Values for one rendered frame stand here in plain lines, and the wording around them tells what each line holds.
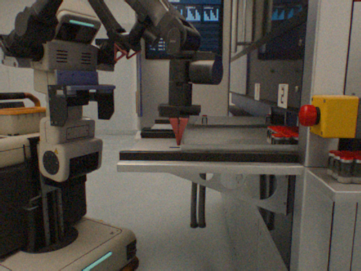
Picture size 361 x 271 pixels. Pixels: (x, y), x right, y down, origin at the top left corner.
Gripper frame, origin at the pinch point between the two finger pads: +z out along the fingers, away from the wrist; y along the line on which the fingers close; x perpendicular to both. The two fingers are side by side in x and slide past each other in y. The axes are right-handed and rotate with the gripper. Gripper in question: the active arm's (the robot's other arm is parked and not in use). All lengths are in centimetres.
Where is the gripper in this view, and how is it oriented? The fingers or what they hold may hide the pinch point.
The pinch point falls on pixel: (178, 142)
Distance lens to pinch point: 77.1
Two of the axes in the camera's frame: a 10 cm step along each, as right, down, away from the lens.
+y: 10.0, 0.4, -0.6
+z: -0.3, 9.8, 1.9
